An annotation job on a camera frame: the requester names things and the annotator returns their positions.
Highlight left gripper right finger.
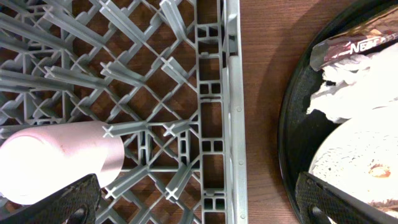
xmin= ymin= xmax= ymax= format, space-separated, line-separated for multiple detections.
xmin=295 ymin=172 xmax=397 ymax=224

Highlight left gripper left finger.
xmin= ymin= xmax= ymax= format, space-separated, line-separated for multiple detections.
xmin=1 ymin=174 xmax=101 ymax=224

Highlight pink cup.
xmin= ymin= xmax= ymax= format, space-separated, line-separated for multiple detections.
xmin=1 ymin=121 xmax=125 ymax=205

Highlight grey plastic dishwasher rack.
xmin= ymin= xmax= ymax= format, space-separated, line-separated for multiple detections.
xmin=1 ymin=0 xmax=248 ymax=223

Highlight food scraps on plate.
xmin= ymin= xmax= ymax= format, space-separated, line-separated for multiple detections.
xmin=309 ymin=131 xmax=397 ymax=209

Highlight grey plate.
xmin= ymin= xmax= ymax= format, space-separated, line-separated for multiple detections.
xmin=308 ymin=106 xmax=397 ymax=217

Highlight round black tray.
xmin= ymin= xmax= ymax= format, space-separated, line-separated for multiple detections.
xmin=277 ymin=0 xmax=397 ymax=223

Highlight crumpled white napkin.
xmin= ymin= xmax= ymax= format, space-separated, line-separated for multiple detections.
xmin=307 ymin=44 xmax=397 ymax=123

